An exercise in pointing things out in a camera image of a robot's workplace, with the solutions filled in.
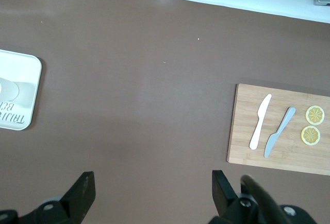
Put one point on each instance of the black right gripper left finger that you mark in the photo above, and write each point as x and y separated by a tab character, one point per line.
82	195

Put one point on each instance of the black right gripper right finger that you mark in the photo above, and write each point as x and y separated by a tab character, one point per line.
223	195

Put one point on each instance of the white plastic cup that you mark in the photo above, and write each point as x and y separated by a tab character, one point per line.
9	90

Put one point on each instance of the cream bear print tray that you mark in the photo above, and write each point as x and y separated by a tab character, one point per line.
23	74

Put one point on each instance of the grey plastic knife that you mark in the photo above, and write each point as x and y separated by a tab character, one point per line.
270	141

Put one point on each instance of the white plastic knife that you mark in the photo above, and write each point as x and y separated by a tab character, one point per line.
263	110

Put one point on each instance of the yellow lemon slice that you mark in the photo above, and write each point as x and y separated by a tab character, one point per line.
310	135
315	115

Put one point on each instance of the bamboo cutting board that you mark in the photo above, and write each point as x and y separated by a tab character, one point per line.
283	97

